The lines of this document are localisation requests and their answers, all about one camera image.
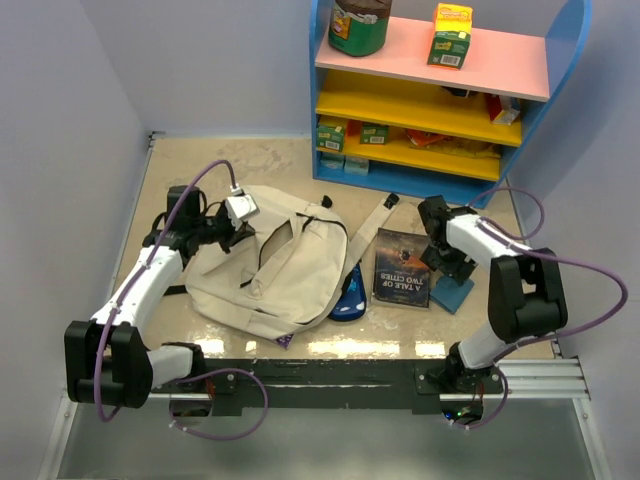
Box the yellow green carton box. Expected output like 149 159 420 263
427 3 474 70

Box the light blue box right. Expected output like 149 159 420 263
343 156 370 176

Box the beige canvas backpack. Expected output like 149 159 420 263
185 185 399 340

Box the aluminium rail frame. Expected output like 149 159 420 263
34 130 609 480

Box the red white box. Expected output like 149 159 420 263
484 93 521 126

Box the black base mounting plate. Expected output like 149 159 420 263
149 357 506 419

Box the blue colourful shelf unit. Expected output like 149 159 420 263
309 1 592 208

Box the light blue box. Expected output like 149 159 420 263
320 152 345 171
343 156 370 176

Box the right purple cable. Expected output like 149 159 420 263
447 186 629 430

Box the green box left shelf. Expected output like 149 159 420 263
316 123 346 152

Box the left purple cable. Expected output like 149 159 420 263
94 159 269 441

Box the light blue box left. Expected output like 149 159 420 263
320 152 345 171

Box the orange snack packet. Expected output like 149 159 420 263
404 128 452 149

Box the purple 52-Storey Treehouse book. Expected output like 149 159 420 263
273 334 294 349

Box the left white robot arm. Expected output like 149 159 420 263
64 185 259 409

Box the blue shark pencil case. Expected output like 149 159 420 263
328 263 367 323

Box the A Tale of Two Cities book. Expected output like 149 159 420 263
372 228 430 309

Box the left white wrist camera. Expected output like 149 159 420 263
225 193 260 224

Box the green brown jar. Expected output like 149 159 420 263
328 0 392 57

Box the green box shelf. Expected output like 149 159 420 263
359 122 390 145
316 123 346 152

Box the green box middle shelf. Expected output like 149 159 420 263
359 122 390 145

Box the small blue notebook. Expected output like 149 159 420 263
430 276 475 314

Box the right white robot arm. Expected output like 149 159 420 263
418 196 568 393

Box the purple cable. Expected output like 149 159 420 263
94 159 269 441
447 186 629 430

